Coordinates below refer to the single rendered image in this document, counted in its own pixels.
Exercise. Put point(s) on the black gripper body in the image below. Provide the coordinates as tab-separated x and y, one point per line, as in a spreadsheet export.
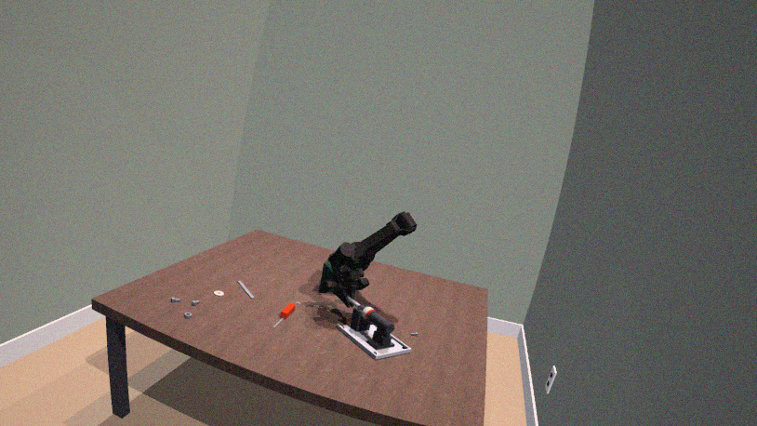
324	287

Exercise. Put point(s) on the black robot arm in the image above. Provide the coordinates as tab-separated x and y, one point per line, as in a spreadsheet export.
358	255

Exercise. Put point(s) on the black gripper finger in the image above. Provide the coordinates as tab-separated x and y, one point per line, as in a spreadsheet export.
351	292
342	294

